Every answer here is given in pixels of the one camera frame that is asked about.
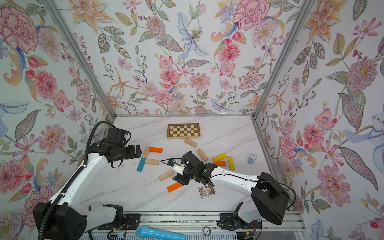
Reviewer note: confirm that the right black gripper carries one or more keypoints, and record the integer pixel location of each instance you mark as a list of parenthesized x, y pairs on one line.
[(181, 179)]

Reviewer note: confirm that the small blue white cup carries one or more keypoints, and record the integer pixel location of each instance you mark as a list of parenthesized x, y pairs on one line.
[(252, 158)]

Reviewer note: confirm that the orange block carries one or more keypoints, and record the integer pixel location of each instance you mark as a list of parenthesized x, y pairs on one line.
[(155, 150), (174, 187), (220, 163)]

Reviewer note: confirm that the wooden chessboard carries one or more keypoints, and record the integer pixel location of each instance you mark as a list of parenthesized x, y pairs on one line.
[(183, 131)]

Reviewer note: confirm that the playing card box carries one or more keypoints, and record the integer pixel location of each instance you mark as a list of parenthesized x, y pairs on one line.
[(206, 191)]

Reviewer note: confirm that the small round gauge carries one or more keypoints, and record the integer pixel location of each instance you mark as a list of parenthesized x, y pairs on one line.
[(206, 231)]

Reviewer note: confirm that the natural block below chessboard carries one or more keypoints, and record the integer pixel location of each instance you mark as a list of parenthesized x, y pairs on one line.
[(191, 143)]

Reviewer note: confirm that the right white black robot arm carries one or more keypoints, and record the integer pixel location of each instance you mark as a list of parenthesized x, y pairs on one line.
[(270, 200)]

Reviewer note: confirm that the teal wooden block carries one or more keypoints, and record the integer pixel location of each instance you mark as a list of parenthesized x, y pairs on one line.
[(141, 165)]

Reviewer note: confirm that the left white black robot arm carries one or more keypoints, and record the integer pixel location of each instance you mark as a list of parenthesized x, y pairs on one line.
[(60, 218)]

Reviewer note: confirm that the orange block front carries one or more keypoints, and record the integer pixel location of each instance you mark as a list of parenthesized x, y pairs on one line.
[(174, 187)]

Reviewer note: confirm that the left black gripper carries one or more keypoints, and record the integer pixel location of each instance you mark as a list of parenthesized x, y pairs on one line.
[(133, 153)]

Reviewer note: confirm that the yellow block upper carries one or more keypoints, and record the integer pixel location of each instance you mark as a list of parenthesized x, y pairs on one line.
[(219, 157)]

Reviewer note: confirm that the natural block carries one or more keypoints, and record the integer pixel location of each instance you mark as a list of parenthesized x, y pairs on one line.
[(152, 162), (146, 152), (191, 143), (202, 155), (166, 175)]

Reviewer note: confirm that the yellow-green block right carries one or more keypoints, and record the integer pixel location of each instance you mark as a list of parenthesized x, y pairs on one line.
[(231, 163)]

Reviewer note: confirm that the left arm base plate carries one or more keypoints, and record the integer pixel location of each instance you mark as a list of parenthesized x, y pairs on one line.
[(129, 222)]

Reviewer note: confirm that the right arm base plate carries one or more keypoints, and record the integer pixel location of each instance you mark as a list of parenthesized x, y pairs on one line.
[(230, 222)]

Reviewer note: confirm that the blue microphone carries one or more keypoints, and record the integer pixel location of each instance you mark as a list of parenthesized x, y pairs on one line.
[(145, 232)]

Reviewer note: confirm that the aluminium front rail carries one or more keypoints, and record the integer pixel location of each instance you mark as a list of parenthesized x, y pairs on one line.
[(196, 221)]

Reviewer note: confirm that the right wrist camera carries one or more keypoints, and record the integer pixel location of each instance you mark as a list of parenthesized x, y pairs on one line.
[(178, 167)]

